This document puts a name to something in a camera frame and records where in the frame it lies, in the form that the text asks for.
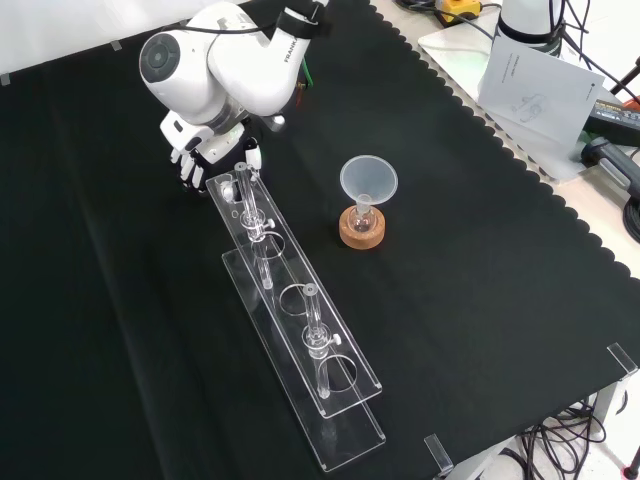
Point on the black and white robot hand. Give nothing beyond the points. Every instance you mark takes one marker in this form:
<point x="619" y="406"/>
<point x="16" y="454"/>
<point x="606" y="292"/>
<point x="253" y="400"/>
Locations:
<point x="200" y="150"/>

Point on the clear acrylic funnel stand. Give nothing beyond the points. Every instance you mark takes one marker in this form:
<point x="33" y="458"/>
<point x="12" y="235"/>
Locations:
<point x="294" y="270"/>

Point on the translucent plastic funnel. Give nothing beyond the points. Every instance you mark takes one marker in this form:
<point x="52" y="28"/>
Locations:
<point x="367" y="180"/>

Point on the clear round-bottom flask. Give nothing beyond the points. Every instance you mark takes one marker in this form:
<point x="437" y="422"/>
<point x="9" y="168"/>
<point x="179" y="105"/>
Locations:
<point x="361" y="223"/>

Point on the pale board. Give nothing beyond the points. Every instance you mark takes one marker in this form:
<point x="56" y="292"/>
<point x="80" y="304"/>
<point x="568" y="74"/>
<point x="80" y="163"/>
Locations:
<point x="450" y="45"/>

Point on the black bench cloth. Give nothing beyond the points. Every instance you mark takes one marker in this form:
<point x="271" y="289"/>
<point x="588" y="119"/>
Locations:
<point x="450" y="310"/>

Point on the yellow stop button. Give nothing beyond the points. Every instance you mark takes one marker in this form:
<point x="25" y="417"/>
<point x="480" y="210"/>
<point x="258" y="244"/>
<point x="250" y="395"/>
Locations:
<point x="462" y="7"/>

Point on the white paper manual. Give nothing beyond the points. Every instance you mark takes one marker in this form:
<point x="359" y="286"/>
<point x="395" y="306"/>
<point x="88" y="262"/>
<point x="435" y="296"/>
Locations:
<point x="540" y="90"/>

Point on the clear acrylic table clamp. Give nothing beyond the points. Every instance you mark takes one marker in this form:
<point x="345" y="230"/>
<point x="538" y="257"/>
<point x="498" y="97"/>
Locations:
<point x="621" y="359"/>
<point x="438" y="454"/>

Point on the black power adapter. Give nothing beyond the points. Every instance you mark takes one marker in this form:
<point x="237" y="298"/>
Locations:
<point x="612" y="117"/>

